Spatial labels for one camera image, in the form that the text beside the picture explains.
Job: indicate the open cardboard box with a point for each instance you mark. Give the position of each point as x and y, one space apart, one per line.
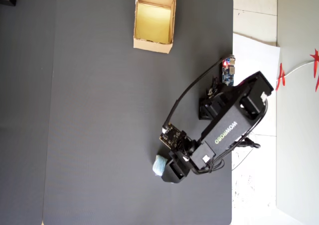
152 47

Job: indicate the light blue cloth-wrapped block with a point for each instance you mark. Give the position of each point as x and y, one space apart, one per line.
158 165

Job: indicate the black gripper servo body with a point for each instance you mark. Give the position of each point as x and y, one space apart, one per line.
202 155

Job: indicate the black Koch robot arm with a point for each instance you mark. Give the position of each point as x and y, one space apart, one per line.
224 133

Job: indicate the dark grey table mat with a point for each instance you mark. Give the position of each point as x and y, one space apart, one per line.
112 135
22 110

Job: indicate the black camera circuit board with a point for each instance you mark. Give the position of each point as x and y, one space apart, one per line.
172 135

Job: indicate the white paper sheet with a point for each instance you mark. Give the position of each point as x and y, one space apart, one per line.
249 60

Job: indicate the blue controller board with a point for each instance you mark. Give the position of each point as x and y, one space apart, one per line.
228 75

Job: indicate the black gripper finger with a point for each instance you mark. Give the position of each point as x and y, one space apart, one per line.
172 176
165 153

